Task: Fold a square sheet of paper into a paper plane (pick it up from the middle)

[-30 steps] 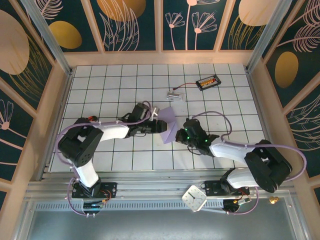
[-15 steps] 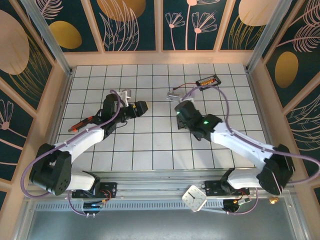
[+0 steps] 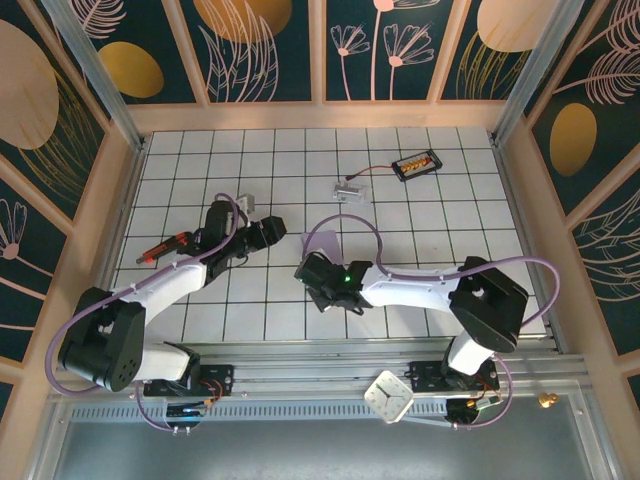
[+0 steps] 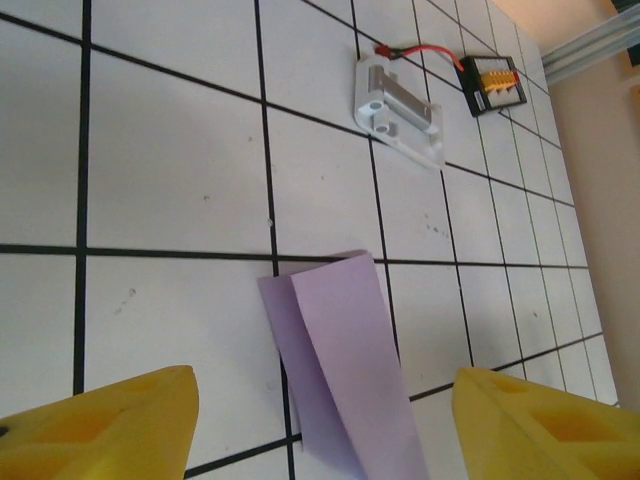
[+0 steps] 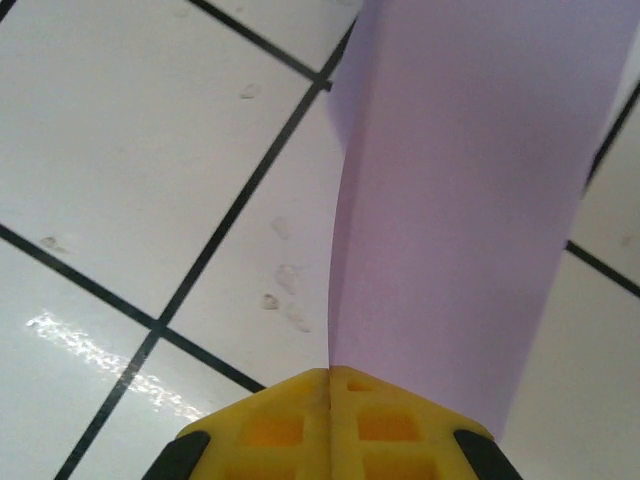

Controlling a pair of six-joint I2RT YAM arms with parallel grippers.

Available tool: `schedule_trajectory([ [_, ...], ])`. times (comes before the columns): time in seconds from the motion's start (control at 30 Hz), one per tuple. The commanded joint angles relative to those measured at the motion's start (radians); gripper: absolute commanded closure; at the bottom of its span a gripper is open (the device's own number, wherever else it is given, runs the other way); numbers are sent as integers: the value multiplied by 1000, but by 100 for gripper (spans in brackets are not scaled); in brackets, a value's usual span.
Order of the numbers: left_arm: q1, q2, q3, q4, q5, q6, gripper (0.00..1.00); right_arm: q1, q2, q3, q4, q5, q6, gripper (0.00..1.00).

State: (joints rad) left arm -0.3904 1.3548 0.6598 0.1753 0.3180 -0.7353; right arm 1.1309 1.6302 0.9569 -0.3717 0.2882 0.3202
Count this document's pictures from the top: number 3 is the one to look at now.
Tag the black board with yellow connectors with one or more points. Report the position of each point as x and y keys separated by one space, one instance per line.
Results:
x=416 y=166

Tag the red and black tool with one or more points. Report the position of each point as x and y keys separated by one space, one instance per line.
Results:
x=165 y=246

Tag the aluminium corner post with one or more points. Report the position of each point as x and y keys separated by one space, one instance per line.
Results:
x=540 y=65
x=90 y=65

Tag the base controller board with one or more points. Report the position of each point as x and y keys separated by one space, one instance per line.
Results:
x=185 y=411
x=470 y=407

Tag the clear plastic metal part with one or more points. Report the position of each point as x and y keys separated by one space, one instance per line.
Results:
x=350 y=192

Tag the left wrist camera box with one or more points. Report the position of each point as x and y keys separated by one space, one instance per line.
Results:
x=246 y=201

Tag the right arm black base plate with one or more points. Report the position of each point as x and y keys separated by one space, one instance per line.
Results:
x=425 y=375

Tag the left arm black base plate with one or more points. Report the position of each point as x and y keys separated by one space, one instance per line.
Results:
x=220 y=380

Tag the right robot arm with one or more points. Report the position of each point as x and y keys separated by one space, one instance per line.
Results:
x=490 y=305

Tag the left base controller board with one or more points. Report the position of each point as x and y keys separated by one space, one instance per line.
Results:
x=185 y=411

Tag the brass knob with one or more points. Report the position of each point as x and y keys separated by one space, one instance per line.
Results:
x=547 y=400

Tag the aluminium table frame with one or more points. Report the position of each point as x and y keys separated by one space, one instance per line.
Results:
x=310 y=370

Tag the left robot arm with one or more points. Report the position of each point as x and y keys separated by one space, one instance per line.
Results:
x=100 y=340

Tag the right base controller board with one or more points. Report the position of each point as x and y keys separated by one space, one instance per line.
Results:
x=470 y=407

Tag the white square clock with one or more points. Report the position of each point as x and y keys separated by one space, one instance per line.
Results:
x=389 y=396

